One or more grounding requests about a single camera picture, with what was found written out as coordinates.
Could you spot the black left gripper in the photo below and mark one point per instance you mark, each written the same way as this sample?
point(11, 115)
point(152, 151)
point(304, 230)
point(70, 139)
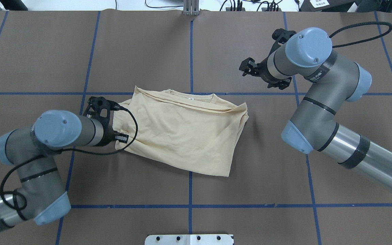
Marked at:
point(108, 130)

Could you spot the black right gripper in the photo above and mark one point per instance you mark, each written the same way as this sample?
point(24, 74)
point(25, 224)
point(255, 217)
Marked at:
point(262, 69)

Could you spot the cream long-sleeve printed shirt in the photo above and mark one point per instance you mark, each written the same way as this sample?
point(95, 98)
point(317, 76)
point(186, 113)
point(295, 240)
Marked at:
point(191, 132)

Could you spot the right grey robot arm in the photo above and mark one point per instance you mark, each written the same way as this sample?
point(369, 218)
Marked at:
point(335, 79)

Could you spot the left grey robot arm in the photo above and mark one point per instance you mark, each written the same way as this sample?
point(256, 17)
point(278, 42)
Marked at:
point(33, 188)

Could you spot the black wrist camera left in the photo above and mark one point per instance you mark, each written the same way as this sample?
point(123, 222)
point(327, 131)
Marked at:
point(100, 108)

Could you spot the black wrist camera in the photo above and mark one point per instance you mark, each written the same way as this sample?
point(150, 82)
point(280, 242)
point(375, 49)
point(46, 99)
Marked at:
point(281, 36)
point(100, 108)

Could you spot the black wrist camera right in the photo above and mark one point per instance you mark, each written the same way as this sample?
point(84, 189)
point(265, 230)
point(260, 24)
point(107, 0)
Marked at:
point(281, 36)

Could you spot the grey aluminium frame post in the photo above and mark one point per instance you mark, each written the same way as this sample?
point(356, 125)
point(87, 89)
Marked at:
point(191, 7)

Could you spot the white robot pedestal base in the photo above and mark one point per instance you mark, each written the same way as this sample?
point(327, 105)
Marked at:
point(189, 239)

